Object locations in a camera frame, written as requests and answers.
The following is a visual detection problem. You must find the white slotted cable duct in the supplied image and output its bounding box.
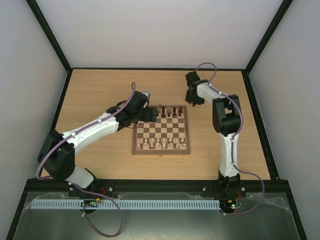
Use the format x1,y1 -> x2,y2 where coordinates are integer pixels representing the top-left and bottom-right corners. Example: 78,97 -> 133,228
30,199 -> 220,210

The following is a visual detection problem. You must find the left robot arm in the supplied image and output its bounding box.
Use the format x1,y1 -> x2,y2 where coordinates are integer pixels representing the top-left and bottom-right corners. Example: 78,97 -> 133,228
36,91 -> 157,189

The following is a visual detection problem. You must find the black aluminium frame rail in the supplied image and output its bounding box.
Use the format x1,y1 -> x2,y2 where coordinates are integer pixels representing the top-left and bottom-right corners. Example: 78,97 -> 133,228
24,177 -> 291,198

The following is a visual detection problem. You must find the wooden chess board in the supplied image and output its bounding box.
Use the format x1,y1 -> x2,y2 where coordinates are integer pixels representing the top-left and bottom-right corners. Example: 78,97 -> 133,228
132,104 -> 191,156

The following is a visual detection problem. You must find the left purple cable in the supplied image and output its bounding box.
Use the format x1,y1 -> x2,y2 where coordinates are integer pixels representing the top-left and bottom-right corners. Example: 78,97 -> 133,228
35,81 -> 124,237

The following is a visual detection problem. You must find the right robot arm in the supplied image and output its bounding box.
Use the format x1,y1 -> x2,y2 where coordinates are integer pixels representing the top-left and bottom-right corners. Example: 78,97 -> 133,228
185,71 -> 244,197

